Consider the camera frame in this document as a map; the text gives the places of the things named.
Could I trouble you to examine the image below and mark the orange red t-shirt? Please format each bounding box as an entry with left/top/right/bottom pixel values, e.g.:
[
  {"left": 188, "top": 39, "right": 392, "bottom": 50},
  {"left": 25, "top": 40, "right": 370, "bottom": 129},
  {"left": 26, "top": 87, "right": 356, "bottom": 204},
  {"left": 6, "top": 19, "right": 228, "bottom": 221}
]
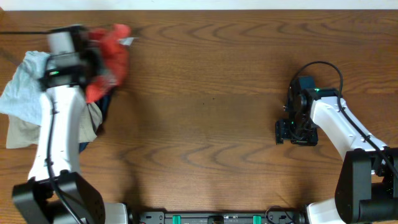
[{"left": 85, "top": 24, "right": 134, "bottom": 103}]

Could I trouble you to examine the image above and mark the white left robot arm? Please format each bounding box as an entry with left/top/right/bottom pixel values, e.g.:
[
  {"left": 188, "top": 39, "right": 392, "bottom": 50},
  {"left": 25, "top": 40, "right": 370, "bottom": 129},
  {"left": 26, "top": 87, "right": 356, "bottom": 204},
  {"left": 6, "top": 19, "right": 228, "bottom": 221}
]
[{"left": 12, "top": 25, "right": 131, "bottom": 223}]

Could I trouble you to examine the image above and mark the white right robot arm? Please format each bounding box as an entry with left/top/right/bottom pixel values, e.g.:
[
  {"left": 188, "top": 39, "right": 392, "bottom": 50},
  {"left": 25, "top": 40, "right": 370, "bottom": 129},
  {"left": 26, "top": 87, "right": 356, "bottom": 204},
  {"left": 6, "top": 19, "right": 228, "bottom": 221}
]
[{"left": 275, "top": 87, "right": 397, "bottom": 223}]

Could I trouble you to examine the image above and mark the navy blue folded garment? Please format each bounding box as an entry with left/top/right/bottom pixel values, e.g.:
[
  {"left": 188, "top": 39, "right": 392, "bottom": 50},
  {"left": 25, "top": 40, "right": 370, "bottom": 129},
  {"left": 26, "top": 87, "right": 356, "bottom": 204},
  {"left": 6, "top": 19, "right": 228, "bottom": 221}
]
[{"left": 79, "top": 93, "right": 112, "bottom": 153}]

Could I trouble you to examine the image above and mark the light blue folded shirt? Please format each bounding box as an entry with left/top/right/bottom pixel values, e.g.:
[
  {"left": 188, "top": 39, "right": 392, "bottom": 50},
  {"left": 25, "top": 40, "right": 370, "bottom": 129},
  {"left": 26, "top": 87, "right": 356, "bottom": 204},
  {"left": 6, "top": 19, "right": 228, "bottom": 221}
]
[{"left": 1, "top": 51, "right": 50, "bottom": 125}]

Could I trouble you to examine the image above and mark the beige folded shirt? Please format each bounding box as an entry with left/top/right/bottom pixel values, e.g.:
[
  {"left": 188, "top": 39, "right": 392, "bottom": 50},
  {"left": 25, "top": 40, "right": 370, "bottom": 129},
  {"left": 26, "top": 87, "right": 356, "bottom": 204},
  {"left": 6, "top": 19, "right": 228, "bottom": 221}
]
[{"left": 6, "top": 103, "right": 103, "bottom": 151}]

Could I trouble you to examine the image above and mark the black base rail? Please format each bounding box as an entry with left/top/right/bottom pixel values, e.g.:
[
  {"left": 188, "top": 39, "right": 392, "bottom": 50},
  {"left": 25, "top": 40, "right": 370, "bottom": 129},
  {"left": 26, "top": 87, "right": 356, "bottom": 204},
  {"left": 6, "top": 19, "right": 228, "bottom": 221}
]
[{"left": 127, "top": 206, "right": 308, "bottom": 224}]

